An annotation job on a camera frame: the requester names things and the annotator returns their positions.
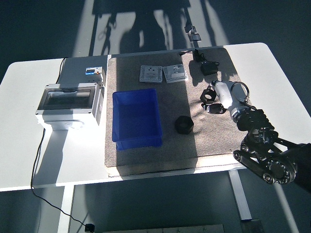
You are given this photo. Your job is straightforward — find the thin black cable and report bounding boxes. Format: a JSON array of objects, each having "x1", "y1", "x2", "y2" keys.
[{"x1": 56, "y1": 57, "x2": 68, "y2": 84}]

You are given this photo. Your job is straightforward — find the white table leg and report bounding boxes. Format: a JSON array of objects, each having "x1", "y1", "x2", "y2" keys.
[
  {"x1": 56, "y1": 185, "x2": 74, "y2": 233},
  {"x1": 227, "y1": 169, "x2": 252, "y2": 222}
]

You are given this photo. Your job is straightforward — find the grey square socket panel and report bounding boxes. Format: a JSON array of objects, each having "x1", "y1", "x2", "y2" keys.
[
  {"x1": 162, "y1": 63, "x2": 190, "y2": 84},
  {"x1": 138, "y1": 65, "x2": 163, "y2": 84}
]

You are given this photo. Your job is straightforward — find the black adapter cord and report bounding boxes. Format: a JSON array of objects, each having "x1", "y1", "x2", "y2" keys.
[{"x1": 179, "y1": 48, "x2": 207, "y2": 65}]

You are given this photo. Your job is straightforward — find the black power adapter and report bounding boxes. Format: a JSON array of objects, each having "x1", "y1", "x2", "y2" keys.
[{"x1": 199, "y1": 60, "x2": 220, "y2": 76}]

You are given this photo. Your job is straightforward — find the black large hexagonal nut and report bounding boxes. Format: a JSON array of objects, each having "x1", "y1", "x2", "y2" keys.
[{"x1": 174, "y1": 116, "x2": 195, "y2": 135}]

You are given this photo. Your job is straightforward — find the blue plastic box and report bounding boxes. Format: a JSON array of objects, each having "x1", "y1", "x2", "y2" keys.
[{"x1": 111, "y1": 88, "x2": 164, "y2": 151}]

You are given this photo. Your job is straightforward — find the blue white circuit breaker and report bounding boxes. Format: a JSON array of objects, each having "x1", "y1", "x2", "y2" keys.
[{"x1": 85, "y1": 67, "x2": 104, "y2": 86}]

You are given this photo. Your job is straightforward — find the grey-brown mat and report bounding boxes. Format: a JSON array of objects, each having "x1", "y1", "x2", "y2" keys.
[{"x1": 104, "y1": 47, "x2": 272, "y2": 179}]

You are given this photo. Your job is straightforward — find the long black power cable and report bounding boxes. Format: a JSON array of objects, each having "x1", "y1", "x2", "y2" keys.
[{"x1": 30, "y1": 128, "x2": 86, "y2": 228}]

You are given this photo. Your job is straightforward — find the grey table foot plate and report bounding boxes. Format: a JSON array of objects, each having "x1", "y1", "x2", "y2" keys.
[{"x1": 240, "y1": 218, "x2": 265, "y2": 233}]

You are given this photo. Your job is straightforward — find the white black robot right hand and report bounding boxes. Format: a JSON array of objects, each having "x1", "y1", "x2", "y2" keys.
[{"x1": 201, "y1": 80, "x2": 248, "y2": 115}]

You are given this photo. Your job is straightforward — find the grey electrical distribution box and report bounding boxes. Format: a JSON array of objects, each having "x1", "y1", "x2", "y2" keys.
[{"x1": 35, "y1": 82, "x2": 106, "y2": 131}]

